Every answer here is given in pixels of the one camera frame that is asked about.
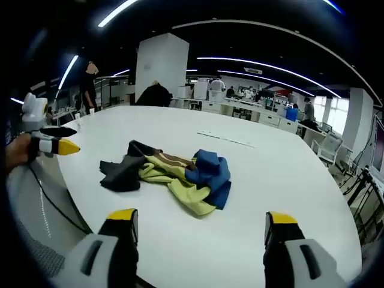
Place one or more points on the person's left hand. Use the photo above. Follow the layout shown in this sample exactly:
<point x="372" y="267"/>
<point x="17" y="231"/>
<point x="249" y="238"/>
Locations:
<point x="18" y="153"/>

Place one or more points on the person's grey clothing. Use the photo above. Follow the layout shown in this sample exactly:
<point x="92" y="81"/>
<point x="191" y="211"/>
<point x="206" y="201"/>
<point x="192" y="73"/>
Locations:
<point x="45" y="258"/>

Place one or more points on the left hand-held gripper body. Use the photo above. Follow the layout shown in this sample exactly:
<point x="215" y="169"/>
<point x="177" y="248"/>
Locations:
<point x="34" y="114"/>

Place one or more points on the white cabinet row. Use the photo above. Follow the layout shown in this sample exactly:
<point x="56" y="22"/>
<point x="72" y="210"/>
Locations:
<point x="240" y="109"/>

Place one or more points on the yellow grey blue garment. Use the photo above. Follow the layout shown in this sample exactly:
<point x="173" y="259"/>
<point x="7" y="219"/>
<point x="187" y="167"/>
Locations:
<point x="180" y="183"/>

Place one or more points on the white office chair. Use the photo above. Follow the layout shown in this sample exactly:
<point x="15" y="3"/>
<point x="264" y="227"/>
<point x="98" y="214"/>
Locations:
<point x="328" y="147"/>

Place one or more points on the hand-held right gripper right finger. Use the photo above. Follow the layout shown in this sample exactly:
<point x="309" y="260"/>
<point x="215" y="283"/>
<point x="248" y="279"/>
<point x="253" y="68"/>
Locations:
<point x="300" y="264"/>

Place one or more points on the black metal stand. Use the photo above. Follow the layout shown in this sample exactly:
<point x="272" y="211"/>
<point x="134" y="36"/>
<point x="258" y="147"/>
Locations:
<point x="364" y="195"/>

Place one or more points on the computer monitor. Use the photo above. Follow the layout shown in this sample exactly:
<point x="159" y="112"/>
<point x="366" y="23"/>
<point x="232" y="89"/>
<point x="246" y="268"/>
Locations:
<point x="378" y="150"/>

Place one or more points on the blue storage bin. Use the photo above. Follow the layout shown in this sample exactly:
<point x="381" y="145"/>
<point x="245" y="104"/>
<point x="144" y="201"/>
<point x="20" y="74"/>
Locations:
<point x="291" y="114"/>

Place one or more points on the ceiling light strip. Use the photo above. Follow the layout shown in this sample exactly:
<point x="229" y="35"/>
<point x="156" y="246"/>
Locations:
<point x="270" y="65"/>
<point x="264" y="78"/>

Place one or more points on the ceiling air vent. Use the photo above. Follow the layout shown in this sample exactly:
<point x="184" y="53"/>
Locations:
<point x="253" y="70"/>

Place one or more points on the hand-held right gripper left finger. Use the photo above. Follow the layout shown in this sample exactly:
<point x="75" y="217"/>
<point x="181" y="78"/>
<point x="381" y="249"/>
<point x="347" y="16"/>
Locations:
<point x="102" y="258"/>

